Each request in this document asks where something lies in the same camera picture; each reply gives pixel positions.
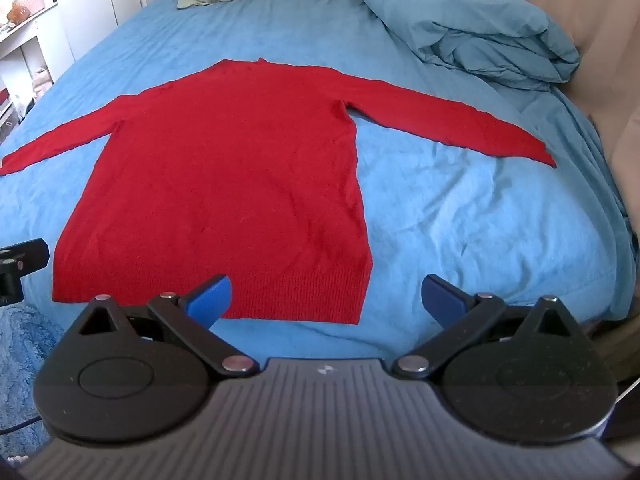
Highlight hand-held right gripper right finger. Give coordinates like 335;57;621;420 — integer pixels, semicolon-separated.
391;274;587;379

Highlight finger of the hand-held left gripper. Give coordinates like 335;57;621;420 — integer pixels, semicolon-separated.
0;238;50;307

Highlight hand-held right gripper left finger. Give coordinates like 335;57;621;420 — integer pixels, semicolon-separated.
64;274;260;377

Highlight red sweater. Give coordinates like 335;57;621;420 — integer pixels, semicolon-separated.
0;57;557;326

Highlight blue bed sheet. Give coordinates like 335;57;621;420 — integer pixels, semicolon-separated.
0;0;640;358

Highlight blue shaggy rug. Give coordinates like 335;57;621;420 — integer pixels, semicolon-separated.
0;304;67;463

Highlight white shelf unit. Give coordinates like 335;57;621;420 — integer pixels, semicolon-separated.
0;0;77;147

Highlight teal duvet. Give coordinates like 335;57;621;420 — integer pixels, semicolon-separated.
309;0;584;93

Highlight black cable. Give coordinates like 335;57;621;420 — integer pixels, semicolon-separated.
0;410;47;437

